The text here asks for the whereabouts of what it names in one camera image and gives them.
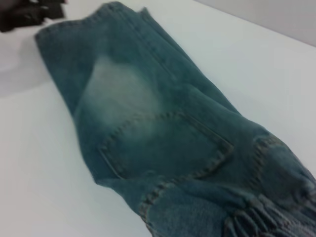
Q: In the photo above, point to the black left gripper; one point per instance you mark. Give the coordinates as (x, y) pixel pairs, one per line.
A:
(17, 17)

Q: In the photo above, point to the blue denim shorts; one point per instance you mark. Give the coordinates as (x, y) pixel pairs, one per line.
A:
(160, 123)

